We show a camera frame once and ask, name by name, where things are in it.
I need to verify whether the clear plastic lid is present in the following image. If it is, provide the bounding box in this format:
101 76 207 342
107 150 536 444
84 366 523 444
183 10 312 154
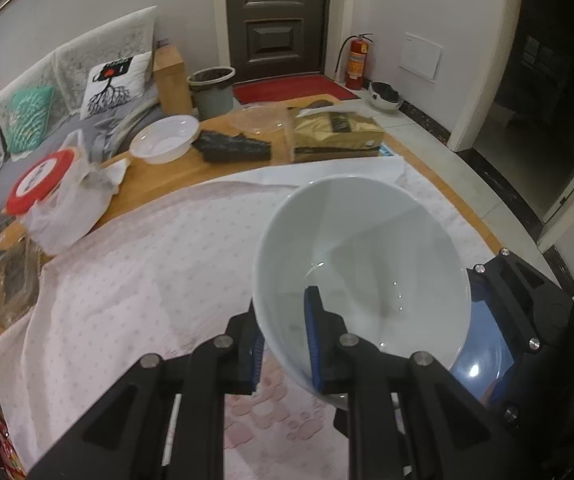
229 102 290 135

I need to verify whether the white disposable bowl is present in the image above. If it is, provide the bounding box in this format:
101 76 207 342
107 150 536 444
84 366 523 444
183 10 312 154
129 115 200 164

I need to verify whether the white cushion black tree print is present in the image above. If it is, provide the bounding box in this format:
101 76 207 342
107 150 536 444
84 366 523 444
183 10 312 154
81 51 154 121

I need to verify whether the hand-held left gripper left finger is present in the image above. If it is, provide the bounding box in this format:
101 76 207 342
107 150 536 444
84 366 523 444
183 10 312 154
27 300 268 480

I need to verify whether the teal patterned cushion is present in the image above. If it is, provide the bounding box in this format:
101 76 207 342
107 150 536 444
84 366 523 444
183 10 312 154
6 85 55 156

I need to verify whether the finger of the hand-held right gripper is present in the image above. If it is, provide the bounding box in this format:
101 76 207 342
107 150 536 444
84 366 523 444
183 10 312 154
466 247 574 361
487 350 568 438

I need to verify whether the white dotted table cloth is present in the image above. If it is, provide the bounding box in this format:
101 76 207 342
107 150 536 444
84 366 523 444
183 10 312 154
0 152 498 480

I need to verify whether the red doormat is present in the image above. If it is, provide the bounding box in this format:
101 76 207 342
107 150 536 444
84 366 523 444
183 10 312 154
232 75 363 107

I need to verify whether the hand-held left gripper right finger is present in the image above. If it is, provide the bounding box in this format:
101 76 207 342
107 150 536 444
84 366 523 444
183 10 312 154
303 285 524 480

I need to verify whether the red lid container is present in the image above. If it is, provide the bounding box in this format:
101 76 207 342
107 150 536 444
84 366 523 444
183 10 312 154
6 147 80 216

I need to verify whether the white wall panel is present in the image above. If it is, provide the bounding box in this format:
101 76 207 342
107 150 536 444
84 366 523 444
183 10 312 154
398 32 445 82

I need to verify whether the clear plastic bag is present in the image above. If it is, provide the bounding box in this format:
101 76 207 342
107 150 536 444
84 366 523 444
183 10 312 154
19 130 128 256

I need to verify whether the clear glass tray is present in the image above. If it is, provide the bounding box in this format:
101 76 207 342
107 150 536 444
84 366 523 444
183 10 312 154
0 247 42 321

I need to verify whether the dark brown door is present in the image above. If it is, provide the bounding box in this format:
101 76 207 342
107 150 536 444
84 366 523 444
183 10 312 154
224 0 328 83

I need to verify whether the grey sofa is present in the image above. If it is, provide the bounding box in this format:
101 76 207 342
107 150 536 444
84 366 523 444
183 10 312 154
0 5 194 241

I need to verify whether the red fire extinguisher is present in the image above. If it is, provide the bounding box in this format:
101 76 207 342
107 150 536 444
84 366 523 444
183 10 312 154
337 34 374 90

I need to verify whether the gold tissue pack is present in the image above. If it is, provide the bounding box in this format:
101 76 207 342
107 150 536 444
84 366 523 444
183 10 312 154
287 105 385 163

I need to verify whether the grey trash bin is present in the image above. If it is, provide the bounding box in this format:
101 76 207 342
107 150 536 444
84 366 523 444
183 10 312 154
187 66 235 120

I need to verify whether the blue plate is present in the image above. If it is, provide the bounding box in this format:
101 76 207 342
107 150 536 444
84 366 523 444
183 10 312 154
447 280 515 406

